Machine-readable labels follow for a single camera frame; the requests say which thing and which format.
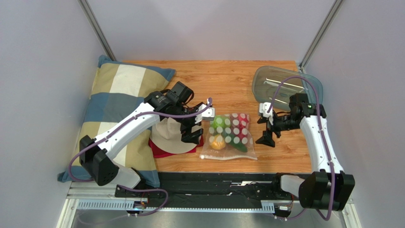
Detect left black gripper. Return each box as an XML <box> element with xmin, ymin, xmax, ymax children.
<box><xmin>172</xmin><ymin>103</ymin><xmax>205</xmax><ymax>145</ymax></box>

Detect red apple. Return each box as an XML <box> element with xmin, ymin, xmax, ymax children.
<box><xmin>231</xmin><ymin>113</ymin><xmax>250</xmax><ymax>133</ymax></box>

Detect orange fruit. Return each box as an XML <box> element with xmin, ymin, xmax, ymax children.
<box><xmin>209</xmin><ymin>134</ymin><xmax>226</xmax><ymax>150</ymax></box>

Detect green artichoke toy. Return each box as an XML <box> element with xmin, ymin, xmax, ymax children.
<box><xmin>209</xmin><ymin>115</ymin><xmax>231</xmax><ymax>135</ymax></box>

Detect clear polka dot zip bag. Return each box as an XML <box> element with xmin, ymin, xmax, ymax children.
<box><xmin>200</xmin><ymin>113</ymin><xmax>258</xmax><ymax>161</ymax></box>

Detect green cucumber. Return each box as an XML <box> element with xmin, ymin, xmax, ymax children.
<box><xmin>225</xmin><ymin>135</ymin><xmax>248</xmax><ymax>152</ymax></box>

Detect red strawberry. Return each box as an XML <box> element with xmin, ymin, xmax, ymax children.
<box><xmin>233</xmin><ymin>128</ymin><xmax>250</xmax><ymax>145</ymax></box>

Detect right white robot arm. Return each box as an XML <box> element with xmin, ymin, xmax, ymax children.
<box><xmin>256</xmin><ymin>93</ymin><xmax>355</xmax><ymax>211</ymax></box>

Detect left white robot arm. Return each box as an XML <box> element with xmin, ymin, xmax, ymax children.
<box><xmin>75</xmin><ymin>82</ymin><xmax>212</xmax><ymax>189</ymax></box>

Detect beige bucket hat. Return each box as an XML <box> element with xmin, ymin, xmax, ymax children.
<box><xmin>150</xmin><ymin>118</ymin><xmax>197</xmax><ymax>154</ymax></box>

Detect dark red cloth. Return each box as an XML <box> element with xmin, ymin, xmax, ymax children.
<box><xmin>148</xmin><ymin>135</ymin><xmax>204</xmax><ymax>158</ymax></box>

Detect grey transparent plastic container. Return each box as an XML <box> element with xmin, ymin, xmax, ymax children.
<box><xmin>252</xmin><ymin>66</ymin><xmax>323</xmax><ymax>111</ymax></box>

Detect plaid blue beige pillow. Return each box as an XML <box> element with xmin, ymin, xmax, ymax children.
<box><xmin>78</xmin><ymin>55</ymin><xmax>176</xmax><ymax>187</ymax></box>

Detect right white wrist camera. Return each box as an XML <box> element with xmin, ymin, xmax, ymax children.
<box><xmin>258</xmin><ymin>102</ymin><xmax>273</xmax><ymax>125</ymax></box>

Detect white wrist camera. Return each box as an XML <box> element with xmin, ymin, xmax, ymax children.
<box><xmin>258</xmin><ymin>102</ymin><xmax>273</xmax><ymax>125</ymax></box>
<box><xmin>195</xmin><ymin>97</ymin><xmax>216</xmax><ymax>124</ymax></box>

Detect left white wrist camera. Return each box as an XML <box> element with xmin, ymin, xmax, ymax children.
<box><xmin>195</xmin><ymin>97</ymin><xmax>216</xmax><ymax>124</ymax></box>

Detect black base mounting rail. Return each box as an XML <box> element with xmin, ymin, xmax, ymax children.
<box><xmin>115</xmin><ymin>172</ymin><xmax>299</xmax><ymax>209</ymax></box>

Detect right aluminium frame post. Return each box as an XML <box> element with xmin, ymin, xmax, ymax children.
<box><xmin>298</xmin><ymin>0</ymin><xmax>345</xmax><ymax>73</ymax></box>

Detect aluminium frame post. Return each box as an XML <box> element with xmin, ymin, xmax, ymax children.
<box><xmin>298</xmin><ymin>0</ymin><xmax>345</xmax><ymax>73</ymax></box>
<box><xmin>78</xmin><ymin>0</ymin><xmax>116</xmax><ymax>61</ymax></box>

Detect aluminium base frame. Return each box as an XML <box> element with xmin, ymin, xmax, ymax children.
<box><xmin>56</xmin><ymin>180</ymin><xmax>362</xmax><ymax>228</ymax></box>

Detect left aluminium frame post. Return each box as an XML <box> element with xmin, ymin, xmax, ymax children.
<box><xmin>78</xmin><ymin>0</ymin><xmax>116</xmax><ymax>61</ymax></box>

